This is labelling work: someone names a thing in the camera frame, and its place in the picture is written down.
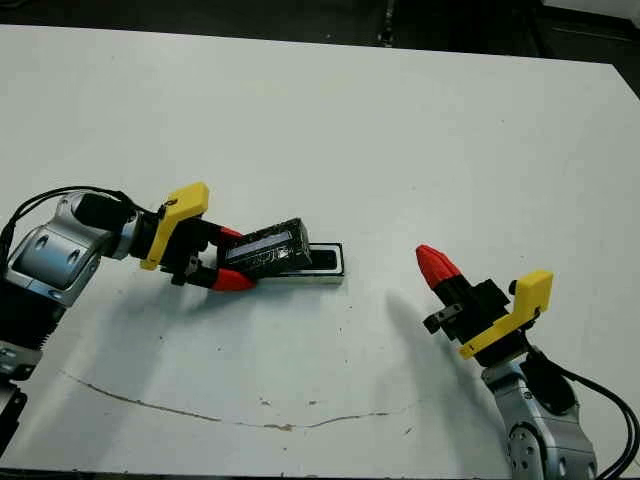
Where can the black and yellow right gripper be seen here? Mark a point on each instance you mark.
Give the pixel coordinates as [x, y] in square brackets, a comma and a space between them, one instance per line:
[487, 320]

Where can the black and yellow left gripper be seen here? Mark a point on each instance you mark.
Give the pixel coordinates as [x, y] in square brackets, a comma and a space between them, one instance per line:
[180, 240]

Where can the black box lid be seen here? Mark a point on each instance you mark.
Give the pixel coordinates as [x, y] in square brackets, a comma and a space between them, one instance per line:
[265, 247]

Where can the black camera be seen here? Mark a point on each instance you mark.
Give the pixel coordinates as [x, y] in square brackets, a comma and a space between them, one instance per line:
[324, 260]

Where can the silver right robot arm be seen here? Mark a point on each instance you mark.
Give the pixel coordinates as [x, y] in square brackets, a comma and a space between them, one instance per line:
[542, 437]

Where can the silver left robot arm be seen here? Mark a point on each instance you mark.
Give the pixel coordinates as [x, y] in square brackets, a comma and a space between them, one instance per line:
[55, 255]

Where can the black background stand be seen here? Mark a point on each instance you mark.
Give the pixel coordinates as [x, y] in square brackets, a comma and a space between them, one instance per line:
[386, 20]

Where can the white-lined camera box base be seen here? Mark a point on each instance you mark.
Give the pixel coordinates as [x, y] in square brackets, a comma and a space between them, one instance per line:
[325, 279]

